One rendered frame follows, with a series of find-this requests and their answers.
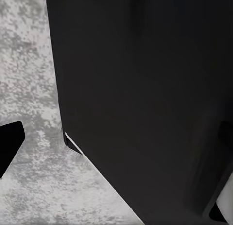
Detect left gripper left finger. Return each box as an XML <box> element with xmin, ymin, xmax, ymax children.
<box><xmin>0</xmin><ymin>121</ymin><xmax>25</xmax><ymax>180</ymax></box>

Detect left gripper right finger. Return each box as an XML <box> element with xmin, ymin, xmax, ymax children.
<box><xmin>217</xmin><ymin>121</ymin><xmax>233</xmax><ymax>160</ymax></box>

